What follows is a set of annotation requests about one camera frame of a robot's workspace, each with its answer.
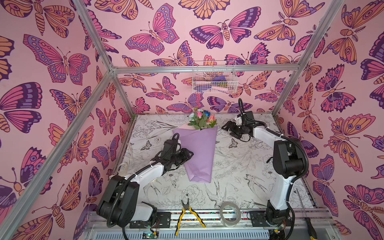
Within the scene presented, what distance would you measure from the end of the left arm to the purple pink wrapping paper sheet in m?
0.06

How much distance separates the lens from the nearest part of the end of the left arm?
67 cm

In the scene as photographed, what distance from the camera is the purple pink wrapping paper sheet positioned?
884 mm
